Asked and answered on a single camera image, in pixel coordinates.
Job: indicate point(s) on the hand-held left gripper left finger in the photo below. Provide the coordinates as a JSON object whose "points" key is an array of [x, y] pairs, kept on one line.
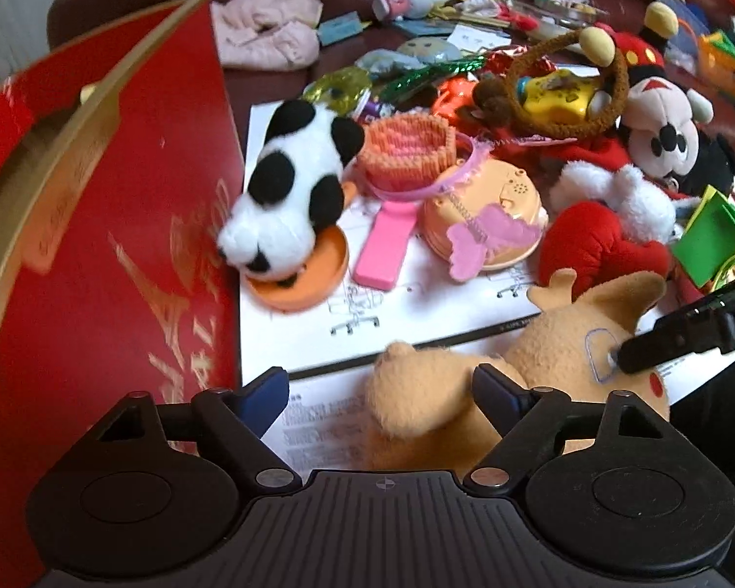
{"points": [[263, 397]]}

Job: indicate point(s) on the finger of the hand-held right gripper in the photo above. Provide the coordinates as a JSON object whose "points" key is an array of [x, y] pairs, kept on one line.
{"points": [[680, 334]]}

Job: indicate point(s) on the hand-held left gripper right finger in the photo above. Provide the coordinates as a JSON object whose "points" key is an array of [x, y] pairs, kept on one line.
{"points": [[496, 393]]}

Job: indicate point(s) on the tan plush bear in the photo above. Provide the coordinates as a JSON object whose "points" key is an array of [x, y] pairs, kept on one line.
{"points": [[563, 343]]}

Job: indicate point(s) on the red cardboard box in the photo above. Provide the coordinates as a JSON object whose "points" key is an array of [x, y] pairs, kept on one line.
{"points": [[128, 196]]}

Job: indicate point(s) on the green toy book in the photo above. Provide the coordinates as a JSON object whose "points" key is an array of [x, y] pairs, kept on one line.
{"points": [[710, 239]]}

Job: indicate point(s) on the orange round plastic dish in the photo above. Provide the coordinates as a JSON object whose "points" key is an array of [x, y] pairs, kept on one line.
{"points": [[324, 272]]}

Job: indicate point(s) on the red white fluffy plush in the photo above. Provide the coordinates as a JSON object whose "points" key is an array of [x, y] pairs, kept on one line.
{"points": [[625, 196]]}

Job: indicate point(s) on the pink toy hand mirror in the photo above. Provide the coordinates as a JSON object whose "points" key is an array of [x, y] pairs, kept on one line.
{"points": [[383, 245]]}

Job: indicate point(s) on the panda plush toy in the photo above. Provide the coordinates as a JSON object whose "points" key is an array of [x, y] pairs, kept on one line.
{"points": [[282, 196]]}

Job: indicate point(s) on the peach round toy compact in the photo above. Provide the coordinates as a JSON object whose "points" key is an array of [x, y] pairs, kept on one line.
{"points": [[502, 190]]}

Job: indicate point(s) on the mouse plush toy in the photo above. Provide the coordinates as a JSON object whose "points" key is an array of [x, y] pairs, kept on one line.
{"points": [[661, 128]]}

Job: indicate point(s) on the orange knit basket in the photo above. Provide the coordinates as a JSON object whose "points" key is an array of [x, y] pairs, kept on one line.
{"points": [[404, 147]]}

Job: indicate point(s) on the yellow plastic toy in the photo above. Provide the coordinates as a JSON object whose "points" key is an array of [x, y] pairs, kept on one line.
{"points": [[729, 70]]}

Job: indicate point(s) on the yellow toy phone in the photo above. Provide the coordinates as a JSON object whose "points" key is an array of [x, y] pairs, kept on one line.
{"points": [[557, 95]]}

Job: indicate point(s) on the brown antler headband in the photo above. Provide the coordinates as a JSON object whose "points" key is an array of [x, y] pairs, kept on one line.
{"points": [[489, 101]]}

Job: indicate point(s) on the orange plastic toy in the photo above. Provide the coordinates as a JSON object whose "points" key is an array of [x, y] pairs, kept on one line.
{"points": [[453, 98]]}

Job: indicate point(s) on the red foil ornament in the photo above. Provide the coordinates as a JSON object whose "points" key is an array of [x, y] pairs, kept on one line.
{"points": [[520, 64]]}

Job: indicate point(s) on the gold foil wrapper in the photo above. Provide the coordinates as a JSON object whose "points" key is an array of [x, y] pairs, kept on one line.
{"points": [[337, 89]]}

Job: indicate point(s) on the green tinsel strip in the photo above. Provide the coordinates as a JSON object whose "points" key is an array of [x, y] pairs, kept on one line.
{"points": [[429, 73]]}

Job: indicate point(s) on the grey blue plush face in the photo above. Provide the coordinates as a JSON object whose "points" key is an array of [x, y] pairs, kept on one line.
{"points": [[429, 49]]}

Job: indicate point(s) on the clear packaged toy set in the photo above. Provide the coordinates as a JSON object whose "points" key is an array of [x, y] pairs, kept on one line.
{"points": [[557, 3]]}

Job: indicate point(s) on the white paper card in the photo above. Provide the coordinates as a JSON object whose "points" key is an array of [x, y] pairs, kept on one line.
{"points": [[481, 38]]}

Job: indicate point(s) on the pink padded jacket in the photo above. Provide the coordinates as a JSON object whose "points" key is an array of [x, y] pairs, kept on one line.
{"points": [[263, 30]]}

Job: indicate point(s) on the small blue card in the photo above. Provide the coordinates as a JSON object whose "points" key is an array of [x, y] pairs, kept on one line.
{"points": [[343, 27]]}

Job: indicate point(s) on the white pink toy figure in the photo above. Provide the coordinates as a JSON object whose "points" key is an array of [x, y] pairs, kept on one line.
{"points": [[410, 0]]}

